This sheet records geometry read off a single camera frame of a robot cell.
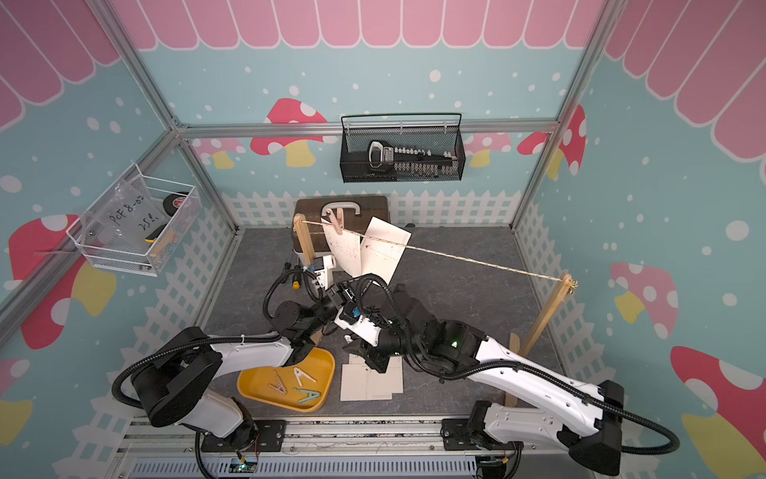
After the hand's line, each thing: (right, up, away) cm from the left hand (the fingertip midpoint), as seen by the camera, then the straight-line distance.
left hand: (377, 283), depth 68 cm
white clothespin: (-23, -27, +15) cm, 38 cm away
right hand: (-6, -13, -5) cm, 15 cm away
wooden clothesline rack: (+35, -12, -1) cm, 37 cm away
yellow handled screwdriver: (-30, -4, +36) cm, 47 cm away
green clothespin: (-18, -31, +12) cm, 38 cm away
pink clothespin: (-27, -29, +14) cm, 42 cm away
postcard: (+1, +8, 0) cm, 8 cm away
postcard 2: (-6, -29, +16) cm, 34 cm away
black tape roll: (-57, +21, +13) cm, 62 cm away
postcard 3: (+3, -29, +15) cm, 33 cm away
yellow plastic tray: (-18, -25, +19) cm, 36 cm away
